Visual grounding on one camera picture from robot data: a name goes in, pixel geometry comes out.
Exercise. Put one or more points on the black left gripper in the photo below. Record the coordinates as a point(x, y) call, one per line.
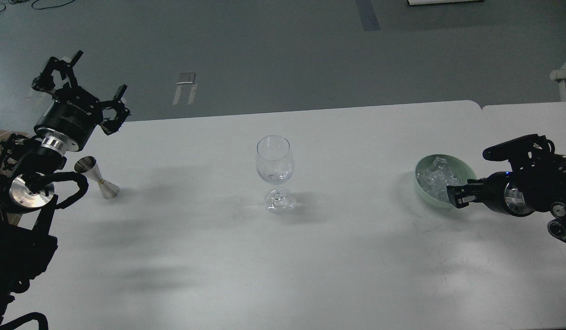
point(75, 112)

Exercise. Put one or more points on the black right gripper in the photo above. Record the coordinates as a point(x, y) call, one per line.
point(499, 192)

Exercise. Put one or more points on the steel cocktail jigger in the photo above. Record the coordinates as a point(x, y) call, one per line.
point(89, 167)

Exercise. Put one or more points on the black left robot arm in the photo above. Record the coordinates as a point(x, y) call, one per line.
point(33, 183)

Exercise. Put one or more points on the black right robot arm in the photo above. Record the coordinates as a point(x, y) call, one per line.
point(535, 183)

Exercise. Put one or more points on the pale green ice bowl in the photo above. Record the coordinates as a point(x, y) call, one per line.
point(432, 175)

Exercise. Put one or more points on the clear wine glass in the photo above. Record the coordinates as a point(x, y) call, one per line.
point(275, 164)

